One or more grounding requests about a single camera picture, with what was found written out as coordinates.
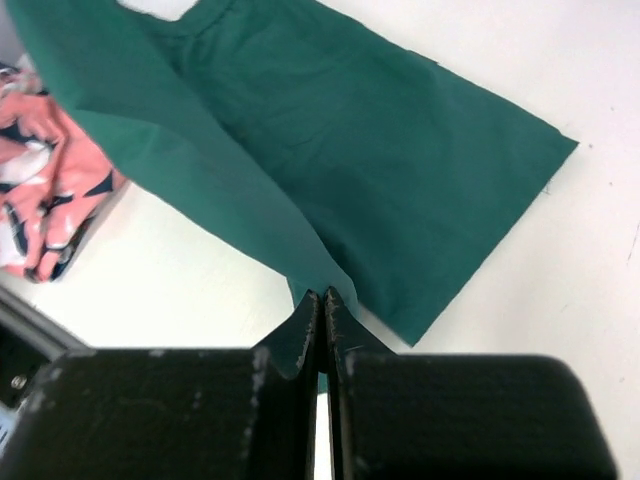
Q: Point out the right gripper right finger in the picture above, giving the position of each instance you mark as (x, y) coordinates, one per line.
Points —
(454, 416)

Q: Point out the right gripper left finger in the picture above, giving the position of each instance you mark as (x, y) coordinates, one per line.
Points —
(174, 413)

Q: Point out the aluminium mounting rail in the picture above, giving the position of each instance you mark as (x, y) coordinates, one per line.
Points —
(29, 340)

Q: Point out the teal green shorts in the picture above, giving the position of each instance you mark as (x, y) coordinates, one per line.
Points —
(304, 140)

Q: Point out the pink patterned shorts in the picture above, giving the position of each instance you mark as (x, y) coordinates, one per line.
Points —
(54, 180)

